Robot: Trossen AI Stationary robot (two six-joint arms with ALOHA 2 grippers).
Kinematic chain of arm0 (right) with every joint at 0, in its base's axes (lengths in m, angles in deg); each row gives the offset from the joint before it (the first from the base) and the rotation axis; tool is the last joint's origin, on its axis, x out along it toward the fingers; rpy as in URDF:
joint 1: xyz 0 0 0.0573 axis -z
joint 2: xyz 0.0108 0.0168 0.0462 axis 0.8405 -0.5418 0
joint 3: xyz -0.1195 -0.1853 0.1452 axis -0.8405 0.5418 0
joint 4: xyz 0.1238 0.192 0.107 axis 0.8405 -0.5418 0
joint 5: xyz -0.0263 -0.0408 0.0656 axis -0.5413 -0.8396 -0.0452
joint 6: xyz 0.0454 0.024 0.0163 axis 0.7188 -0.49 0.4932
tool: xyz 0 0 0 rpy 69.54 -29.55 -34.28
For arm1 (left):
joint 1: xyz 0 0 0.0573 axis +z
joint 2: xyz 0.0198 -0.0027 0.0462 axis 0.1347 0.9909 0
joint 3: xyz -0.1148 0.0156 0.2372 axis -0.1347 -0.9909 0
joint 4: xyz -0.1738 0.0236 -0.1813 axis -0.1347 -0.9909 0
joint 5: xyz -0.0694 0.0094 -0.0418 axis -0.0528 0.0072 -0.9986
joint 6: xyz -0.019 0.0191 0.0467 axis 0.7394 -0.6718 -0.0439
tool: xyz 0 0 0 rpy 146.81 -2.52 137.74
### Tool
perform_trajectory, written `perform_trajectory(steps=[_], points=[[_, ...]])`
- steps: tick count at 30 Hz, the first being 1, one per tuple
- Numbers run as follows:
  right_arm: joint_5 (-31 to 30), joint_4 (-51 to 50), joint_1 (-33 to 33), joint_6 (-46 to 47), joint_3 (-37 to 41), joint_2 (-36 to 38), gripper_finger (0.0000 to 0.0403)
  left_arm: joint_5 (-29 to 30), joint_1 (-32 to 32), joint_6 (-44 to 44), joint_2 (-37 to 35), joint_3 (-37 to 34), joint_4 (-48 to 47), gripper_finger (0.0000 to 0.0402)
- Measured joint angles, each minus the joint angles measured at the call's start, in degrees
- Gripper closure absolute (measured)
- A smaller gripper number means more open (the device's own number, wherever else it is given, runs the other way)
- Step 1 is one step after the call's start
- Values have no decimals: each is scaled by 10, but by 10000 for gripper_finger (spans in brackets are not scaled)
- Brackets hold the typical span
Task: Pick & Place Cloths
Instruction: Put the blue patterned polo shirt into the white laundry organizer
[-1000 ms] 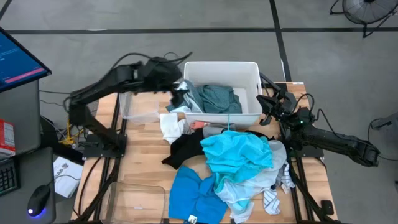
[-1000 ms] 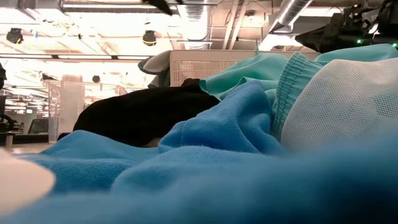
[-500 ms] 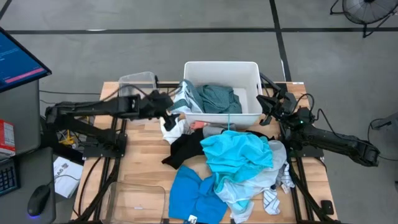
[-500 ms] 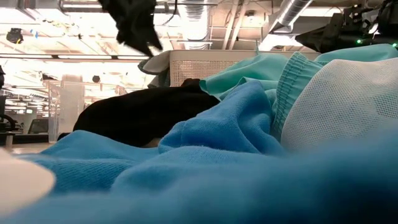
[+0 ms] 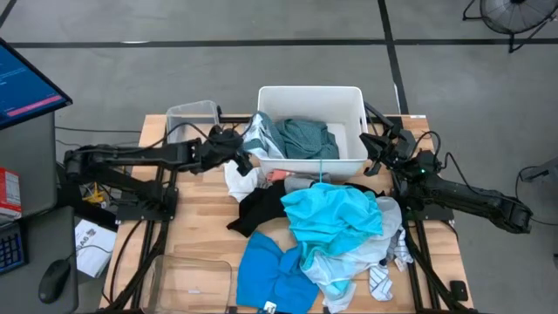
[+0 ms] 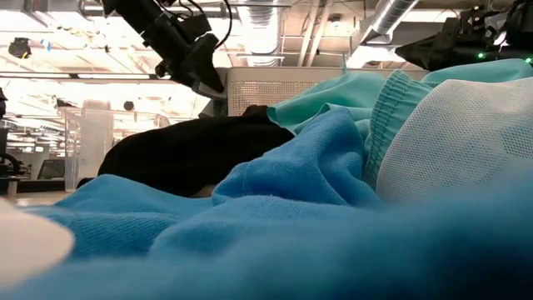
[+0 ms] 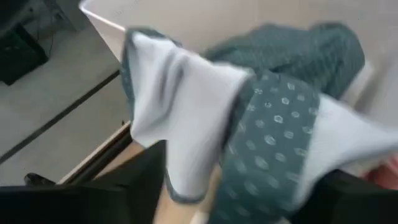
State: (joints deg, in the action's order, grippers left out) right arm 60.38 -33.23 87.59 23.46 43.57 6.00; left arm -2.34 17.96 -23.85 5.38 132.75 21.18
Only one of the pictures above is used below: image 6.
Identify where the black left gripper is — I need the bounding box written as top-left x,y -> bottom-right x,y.
154,32 -> 227,95

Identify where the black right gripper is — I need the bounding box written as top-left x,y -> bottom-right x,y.
394,18 -> 501,72

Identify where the teal garment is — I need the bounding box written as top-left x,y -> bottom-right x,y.
266,57 -> 533,193

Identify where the white mesh garment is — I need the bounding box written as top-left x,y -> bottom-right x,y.
375,77 -> 533,206

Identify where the black garment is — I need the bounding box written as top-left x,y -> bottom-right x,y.
77,104 -> 297,198

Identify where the blue fleece cloth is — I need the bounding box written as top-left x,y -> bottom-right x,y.
0,107 -> 533,300

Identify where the white cloth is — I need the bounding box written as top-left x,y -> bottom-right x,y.
0,197 -> 77,292

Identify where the white perforated plastic basket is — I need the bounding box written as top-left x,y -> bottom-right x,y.
227,66 -> 431,118

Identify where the tall clear plastic bin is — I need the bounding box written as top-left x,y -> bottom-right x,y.
60,106 -> 172,193

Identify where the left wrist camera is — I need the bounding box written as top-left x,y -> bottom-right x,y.
177,14 -> 213,43

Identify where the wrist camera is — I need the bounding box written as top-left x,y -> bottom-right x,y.
457,4 -> 499,41
177,14 -> 213,43

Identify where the silver ventilation duct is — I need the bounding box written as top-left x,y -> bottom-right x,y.
345,0 -> 420,49
236,0 -> 289,68

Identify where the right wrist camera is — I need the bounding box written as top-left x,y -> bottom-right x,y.
457,4 -> 499,41

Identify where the black ceiling camera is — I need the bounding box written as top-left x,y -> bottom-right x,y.
7,36 -> 33,60

